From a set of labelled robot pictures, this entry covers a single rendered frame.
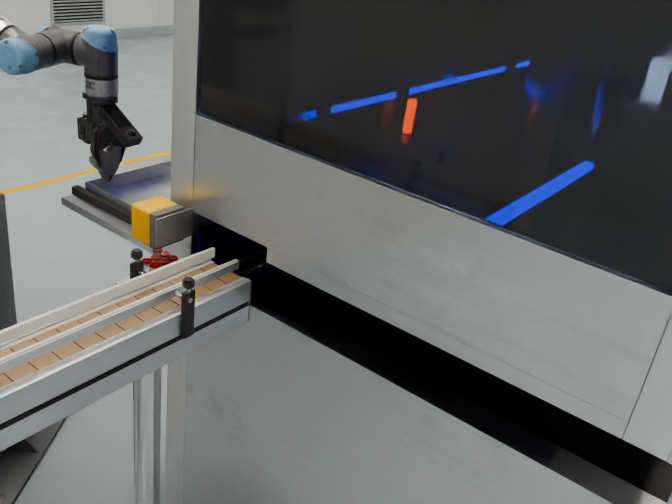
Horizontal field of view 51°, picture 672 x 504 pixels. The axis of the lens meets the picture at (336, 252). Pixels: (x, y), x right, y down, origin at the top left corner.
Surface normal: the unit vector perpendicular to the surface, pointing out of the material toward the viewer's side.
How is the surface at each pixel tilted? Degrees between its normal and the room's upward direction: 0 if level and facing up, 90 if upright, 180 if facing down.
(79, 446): 0
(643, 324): 90
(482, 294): 90
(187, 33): 90
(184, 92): 90
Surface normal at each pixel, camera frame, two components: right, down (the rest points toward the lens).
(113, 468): 0.12, -0.88
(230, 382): -0.60, 0.29
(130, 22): 0.79, 0.36
